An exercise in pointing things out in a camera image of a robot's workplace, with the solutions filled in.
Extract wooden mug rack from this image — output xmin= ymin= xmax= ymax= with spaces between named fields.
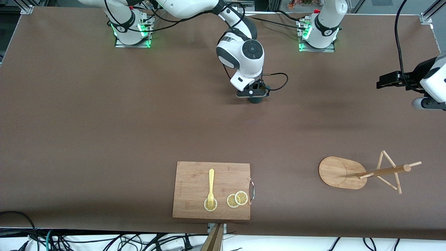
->
xmin=318 ymin=150 xmax=422 ymax=195

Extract brown table cover mat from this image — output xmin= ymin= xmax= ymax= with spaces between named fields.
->
xmin=0 ymin=6 xmax=446 ymax=241

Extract orange red plastic items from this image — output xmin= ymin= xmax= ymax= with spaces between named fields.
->
xmin=288 ymin=0 xmax=315 ymax=10

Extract yellow plastic fork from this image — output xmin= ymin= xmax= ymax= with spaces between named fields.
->
xmin=207 ymin=169 xmax=215 ymax=207

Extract bamboo cutting board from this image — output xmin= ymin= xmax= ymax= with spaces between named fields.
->
xmin=172 ymin=161 xmax=256 ymax=221

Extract wooden support beam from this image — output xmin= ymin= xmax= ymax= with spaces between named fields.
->
xmin=200 ymin=223 xmax=225 ymax=251

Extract aluminium frame profile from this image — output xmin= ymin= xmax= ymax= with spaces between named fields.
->
xmin=420 ymin=0 xmax=446 ymax=25
xmin=19 ymin=0 xmax=35 ymax=15

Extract black base cable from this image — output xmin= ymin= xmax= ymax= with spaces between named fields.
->
xmin=251 ymin=10 xmax=309 ymax=30

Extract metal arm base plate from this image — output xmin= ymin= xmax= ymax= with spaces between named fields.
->
xmin=296 ymin=17 xmax=337 ymax=53
xmin=114 ymin=14 xmax=154 ymax=48

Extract grey metal bracket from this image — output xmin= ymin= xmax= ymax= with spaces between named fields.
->
xmin=207 ymin=223 xmax=228 ymax=234

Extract thick black floor cable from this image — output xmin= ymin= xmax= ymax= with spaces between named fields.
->
xmin=0 ymin=211 xmax=37 ymax=244

